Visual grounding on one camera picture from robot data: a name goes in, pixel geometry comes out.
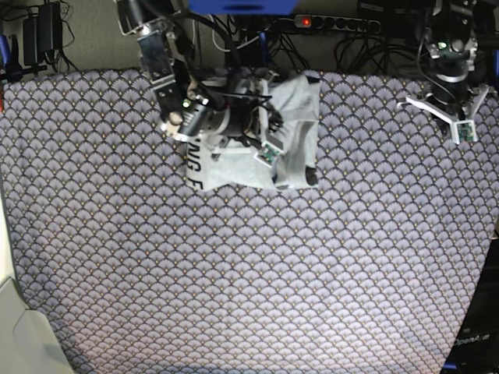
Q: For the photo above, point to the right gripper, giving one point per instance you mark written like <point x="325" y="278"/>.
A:
<point x="198" y="116"/>

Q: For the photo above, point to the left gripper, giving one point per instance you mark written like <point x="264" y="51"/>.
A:
<point x="450" y="65"/>

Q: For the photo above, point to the light grey T-shirt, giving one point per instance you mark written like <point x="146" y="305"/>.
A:
<point x="297" y="100"/>

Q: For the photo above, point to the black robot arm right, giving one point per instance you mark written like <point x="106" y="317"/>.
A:
<point x="167" y="54"/>

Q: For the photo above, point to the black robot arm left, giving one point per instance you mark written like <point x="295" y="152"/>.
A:
<point x="446" y="21"/>

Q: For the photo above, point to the black power strip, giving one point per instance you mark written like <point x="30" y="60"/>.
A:
<point x="307" y="24"/>

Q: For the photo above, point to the fan-patterned purple tablecloth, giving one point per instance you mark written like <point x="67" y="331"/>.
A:
<point x="372" y="271"/>

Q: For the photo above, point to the black power adapter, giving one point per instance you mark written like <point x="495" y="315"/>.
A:
<point x="42" y="34"/>

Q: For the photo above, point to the black OpenArm base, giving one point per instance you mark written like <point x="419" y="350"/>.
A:
<point x="475" y="349"/>

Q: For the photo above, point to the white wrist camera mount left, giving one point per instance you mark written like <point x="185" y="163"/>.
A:
<point x="460" y="117"/>

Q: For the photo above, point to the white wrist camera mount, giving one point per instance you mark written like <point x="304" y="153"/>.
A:
<point x="460" y="117"/>
<point x="269" y="150"/>

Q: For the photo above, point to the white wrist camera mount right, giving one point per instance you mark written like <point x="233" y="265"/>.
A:
<point x="269" y="150"/>

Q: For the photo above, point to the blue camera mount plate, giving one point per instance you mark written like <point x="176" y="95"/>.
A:
<point x="242" y="7"/>

